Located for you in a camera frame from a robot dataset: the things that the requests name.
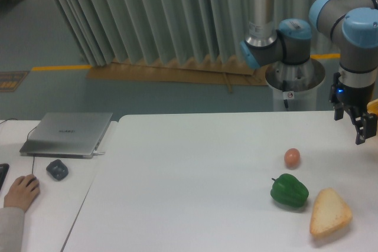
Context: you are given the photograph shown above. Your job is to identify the brown cardboard sheet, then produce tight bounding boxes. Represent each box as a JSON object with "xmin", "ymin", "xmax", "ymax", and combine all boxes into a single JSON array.
[{"xmin": 86, "ymin": 55, "xmax": 266, "ymax": 87}]

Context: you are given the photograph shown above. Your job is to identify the silver closed laptop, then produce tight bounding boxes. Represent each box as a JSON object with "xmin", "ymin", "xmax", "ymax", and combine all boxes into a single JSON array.
[{"xmin": 19, "ymin": 112, "xmax": 113, "ymax": 158}]

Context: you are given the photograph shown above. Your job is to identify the black keyboard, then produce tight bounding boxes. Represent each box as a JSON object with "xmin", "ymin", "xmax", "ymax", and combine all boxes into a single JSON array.
[{"xmin": 0, "ymin": 163, "xmax": 9, "ymax": 190}]

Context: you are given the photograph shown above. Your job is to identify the green bell pepper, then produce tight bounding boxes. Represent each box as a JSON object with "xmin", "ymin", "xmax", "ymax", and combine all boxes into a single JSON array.
[{"xmin": 270, "ymin": 174, "xmax": 309, "ymax": 208}]

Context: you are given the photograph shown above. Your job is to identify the person's hand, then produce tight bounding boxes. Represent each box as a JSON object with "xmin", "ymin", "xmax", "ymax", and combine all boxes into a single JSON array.
[{"xmin": 4, "ymin": 174, "xmax": 40, "ymax": 212}]

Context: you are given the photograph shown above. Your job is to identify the pale green pleated curtain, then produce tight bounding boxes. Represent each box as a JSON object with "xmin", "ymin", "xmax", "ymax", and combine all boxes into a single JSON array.
[{"xmin": 54, "ymin": 0, "xmax": 312, "ymax": 70}]

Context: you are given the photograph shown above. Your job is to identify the toasted bread slice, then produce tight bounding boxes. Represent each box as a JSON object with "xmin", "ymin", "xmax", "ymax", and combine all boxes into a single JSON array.
[{"xmin": 309, "ymin": 188, "xmax": 353, "ymax": 238}]

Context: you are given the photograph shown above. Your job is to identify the black small controller device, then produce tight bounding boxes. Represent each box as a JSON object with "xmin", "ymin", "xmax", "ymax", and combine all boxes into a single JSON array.
[{"xmin": 46, "ymin": 159, "xmax": 69, "ymax": 181}]

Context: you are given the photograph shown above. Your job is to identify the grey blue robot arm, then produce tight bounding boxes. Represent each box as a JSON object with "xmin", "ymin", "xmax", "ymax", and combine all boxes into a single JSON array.
[{"xmin": 240, "ymin": 0, "xmax": 377, "ymax": 144}]

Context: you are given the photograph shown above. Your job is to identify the yellow wicker basket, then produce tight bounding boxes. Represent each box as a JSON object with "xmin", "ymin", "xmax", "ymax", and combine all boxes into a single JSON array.
[{"xmin": 367, "ymin": 99, "xmax": 378, "ymax": 115}]

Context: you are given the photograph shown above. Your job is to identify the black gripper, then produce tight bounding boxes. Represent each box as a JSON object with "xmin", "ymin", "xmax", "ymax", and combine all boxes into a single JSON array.
[{"xmin": 330, "ymin": 72, "xmax": 377, "ymax": 145}]

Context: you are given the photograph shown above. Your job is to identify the black mouse cable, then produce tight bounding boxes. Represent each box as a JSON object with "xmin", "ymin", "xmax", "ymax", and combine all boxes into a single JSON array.
[{"xmin": 0, "ymin": 117, "xmax": 38, "ymax": 176}]

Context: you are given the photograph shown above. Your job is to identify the brown egg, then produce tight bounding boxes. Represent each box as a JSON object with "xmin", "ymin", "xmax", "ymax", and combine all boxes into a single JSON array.
[{"xmin": 284, "ymin": 148, "xmax": 301, "ymax": 168}]

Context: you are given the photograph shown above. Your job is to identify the grey sleeved forearm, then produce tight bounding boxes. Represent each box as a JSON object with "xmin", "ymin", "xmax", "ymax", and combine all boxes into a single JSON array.
[{"xmin": 1, "ymin": 207, "xmax": 25, "ymax": 251}]

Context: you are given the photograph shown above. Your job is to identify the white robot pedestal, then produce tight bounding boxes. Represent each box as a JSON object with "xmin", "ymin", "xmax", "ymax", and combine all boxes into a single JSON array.
[{"xmin": 265, "ymin": 58, "xmax": 325, "ymax": 112}]

